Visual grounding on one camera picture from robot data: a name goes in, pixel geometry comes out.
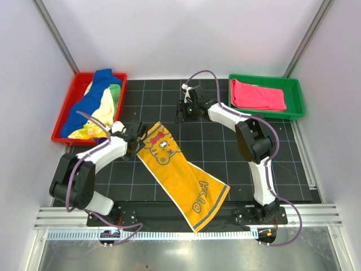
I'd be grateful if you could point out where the left aluminium corner post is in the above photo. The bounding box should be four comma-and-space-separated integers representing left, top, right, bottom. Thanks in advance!
32, 0, 80, 74

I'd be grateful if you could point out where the green plastic bin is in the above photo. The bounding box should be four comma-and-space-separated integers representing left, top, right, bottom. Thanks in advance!
228, 74, 305, 120

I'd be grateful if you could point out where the slotted cable duct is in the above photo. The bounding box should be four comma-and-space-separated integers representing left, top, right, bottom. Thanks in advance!
47, 229, 258, 241

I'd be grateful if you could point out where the purple cable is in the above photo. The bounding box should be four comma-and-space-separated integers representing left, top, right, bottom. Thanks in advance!
65, 110, 143, 248
186, 70, 304, 248

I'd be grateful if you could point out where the aluminium corner post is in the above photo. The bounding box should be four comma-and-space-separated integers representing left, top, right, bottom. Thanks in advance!
283, 0, 334, 78
32, 0, 80, 74

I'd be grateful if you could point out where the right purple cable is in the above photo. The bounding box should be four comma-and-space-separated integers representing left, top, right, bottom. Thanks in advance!
186, 70, 304, 248

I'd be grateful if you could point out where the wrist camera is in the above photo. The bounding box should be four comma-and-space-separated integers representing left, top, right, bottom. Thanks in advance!
181, 84, 194, 103
110, 121, 126, 135

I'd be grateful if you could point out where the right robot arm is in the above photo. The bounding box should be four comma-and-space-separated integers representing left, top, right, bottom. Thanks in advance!
176, 84, 279, 224

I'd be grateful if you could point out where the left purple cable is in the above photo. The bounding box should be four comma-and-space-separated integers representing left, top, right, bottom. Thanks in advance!
65, 110, 143, 248

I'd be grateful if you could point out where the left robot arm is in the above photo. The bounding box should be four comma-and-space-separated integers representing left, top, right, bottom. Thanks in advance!
49, 121, 148, 226

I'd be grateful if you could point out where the cream towel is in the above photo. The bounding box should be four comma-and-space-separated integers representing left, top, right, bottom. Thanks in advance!
68, 87, 118, 140

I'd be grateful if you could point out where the green towel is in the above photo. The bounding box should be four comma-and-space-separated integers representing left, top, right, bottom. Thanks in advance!
109, 84, 122, 103

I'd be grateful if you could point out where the yellow and blue towel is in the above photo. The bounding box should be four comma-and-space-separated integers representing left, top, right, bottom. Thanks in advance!
137, 122, 230, 233

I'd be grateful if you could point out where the purple towel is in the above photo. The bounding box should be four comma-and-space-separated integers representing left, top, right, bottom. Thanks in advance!
94, 137, 108, 145

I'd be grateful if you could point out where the black grid mat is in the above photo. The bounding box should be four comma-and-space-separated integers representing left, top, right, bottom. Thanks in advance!
95, 80, 321, 203

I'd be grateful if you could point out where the red plastic bin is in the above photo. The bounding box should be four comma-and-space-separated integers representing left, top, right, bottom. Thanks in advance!
51, 69, 127, 147

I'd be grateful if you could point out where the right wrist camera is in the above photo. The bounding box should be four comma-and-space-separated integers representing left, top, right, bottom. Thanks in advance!
181, 84, 194, 103

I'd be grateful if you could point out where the pink towel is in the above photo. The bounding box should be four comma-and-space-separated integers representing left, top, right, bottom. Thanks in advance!
230, 79, 287, 112

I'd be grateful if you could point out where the right aluminium corner post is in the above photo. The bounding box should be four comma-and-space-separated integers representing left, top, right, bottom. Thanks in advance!
283, 0, 334, 78

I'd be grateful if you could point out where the aluminium frame rail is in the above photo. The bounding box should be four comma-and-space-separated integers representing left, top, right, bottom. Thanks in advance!
34, 204, 342, 230

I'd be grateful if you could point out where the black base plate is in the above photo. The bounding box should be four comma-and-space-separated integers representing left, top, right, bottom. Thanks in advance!
86, 200, 288, 233

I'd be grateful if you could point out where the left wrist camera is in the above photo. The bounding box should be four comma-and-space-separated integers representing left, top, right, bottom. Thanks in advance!
110, 121, 126, 135

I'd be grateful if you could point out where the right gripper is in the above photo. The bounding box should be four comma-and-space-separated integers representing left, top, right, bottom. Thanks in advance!
174, 100, 198, 124

